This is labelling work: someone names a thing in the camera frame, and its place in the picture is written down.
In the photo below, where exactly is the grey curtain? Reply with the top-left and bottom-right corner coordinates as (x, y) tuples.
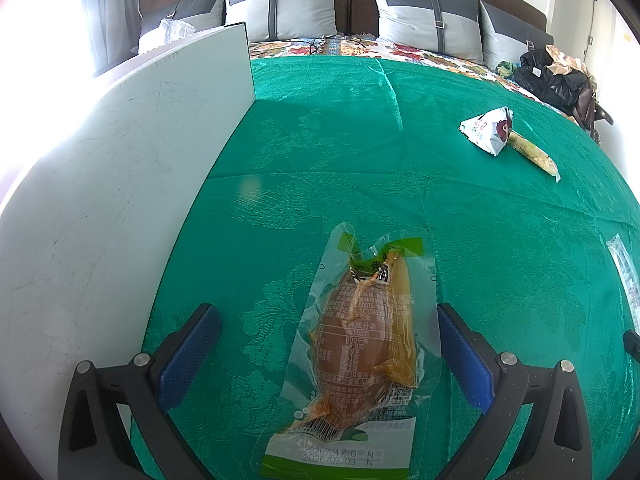
(70, 0), (146, 73)

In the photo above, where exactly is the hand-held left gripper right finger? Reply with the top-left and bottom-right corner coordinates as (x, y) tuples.
(436, 302), (596, 480)

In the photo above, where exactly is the white board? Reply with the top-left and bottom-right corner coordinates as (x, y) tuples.
(0, 21), (257, 480)

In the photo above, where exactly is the brown bag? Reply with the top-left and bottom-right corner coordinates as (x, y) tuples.
(570, 85), (615, 128)

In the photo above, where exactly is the clear plastic bag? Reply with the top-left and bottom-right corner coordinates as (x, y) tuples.
(160, 17), (195, 43)

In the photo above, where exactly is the black bag with clothes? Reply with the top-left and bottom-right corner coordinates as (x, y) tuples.
(514, 50), (591, 108)

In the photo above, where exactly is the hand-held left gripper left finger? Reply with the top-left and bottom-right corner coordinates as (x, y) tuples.
(57, 302), (223, 480)

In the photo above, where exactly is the green patterned blanket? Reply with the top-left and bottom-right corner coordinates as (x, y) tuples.
(130, 55), (640, 480)

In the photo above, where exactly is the clear chicken leg packet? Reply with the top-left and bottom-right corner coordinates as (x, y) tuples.
(259, 222), (441, 480)

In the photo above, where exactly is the white triangular snack packet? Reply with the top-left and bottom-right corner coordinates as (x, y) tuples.
(459, 106), (516, 158)

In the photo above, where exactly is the grey pillow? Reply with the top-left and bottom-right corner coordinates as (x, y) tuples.
(479, 0), (553, 68)
(369, 0), (483, 63)
(223, 0), (342, 43)
(137, 0), (226, 53)

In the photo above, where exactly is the long clear snack packet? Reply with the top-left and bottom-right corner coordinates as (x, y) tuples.
(606, 234), (640, 331)

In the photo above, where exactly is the wall cable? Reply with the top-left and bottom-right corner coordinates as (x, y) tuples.
(582, 0), (601, 61)

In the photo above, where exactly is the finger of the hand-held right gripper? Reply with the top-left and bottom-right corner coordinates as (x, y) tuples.
(622, 330), (640, 376)

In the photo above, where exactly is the pale yellow stick packet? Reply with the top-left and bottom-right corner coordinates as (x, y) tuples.
(507, 132), (562, 183)

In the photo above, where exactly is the beige cloth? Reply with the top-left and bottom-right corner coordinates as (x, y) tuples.
(545, 44), (593, 78)

